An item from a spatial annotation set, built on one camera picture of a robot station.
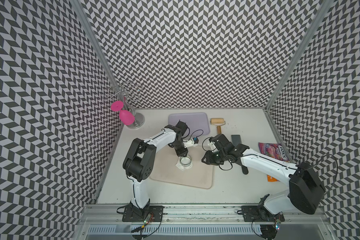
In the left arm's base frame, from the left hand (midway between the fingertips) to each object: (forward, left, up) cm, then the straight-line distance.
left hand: (182, 153), depth 91 cm
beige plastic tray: (-13, -11, -2) cm, 17 cm away
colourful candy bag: (+2, -59, -1) cm, 59 cm away
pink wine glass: (+19, +37, +12) cm, 43 cm away
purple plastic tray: (+28, -9, -2) cm, 29 cm away
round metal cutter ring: (-5, -2, -1) cm, 5 cm away
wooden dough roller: (+25, -26, -1) cm, 36 cm away
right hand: (-9, -12, +6) cm, 17 cm away
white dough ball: (-8, 0, -2) cm, 9 cm away
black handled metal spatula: (+10, -36, -1) cm, 37 cm away
